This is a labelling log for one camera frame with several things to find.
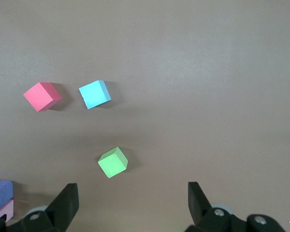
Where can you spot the pink foam cube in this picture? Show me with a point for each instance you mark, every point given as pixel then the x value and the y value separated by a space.
pixel 1 212

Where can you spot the purple foam cube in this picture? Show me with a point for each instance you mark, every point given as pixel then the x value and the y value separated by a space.
pixel 1 193

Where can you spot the light blue foam cube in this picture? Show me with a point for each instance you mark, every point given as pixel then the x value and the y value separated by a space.
pixel 94 94

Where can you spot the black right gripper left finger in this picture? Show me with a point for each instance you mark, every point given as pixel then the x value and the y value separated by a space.
pixel 62 205

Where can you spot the green foam cube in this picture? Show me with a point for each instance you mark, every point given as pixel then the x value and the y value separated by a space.
pixel 112 162

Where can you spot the red foam cube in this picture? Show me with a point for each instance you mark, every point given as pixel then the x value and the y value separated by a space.
pixel 41 96

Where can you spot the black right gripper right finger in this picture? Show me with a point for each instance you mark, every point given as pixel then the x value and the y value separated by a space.
pixel 198 205

